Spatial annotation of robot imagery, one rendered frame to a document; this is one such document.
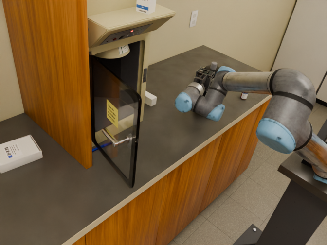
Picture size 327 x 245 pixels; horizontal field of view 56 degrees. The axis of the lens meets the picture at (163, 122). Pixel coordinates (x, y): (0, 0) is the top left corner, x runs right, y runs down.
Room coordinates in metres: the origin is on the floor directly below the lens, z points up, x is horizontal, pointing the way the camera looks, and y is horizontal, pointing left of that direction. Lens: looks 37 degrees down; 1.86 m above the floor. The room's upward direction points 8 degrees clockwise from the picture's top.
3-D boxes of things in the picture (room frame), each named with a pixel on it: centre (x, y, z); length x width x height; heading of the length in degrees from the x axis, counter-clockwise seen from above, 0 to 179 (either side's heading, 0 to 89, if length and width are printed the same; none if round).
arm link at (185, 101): (1.07, -0.09, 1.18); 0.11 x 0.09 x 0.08; 157
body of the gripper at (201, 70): (1.22, -0.14, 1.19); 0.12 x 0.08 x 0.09; 157
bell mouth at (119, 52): (1.15, 0.27, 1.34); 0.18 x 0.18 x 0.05
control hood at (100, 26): (1.04, 0.15, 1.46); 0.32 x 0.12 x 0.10; 142
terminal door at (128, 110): (0.83, 0.18, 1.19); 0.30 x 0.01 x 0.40; 42
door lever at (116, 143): (0.75, 0.15, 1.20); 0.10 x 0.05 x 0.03; 42
